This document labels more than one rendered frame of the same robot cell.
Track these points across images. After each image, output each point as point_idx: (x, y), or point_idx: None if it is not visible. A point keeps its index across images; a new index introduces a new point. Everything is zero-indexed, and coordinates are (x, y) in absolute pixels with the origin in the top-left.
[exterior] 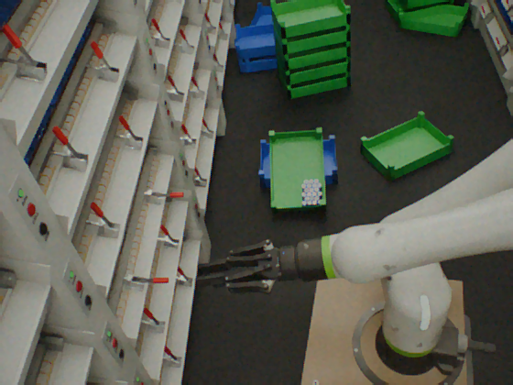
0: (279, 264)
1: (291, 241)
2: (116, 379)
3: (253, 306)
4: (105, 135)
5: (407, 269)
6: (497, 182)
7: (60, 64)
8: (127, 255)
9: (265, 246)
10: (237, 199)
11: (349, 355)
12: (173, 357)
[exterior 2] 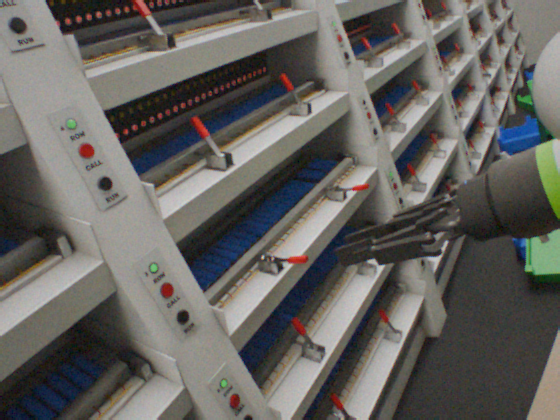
0: (457, 200)
1: (553, 314)
2: (163, 352)
3: (488, 388)
4: (231, 53)
5: None
6: None
7: None
8: (272, 235)
9: (446, 195)
10: (487, 271)
11: None
12: (346, 416)
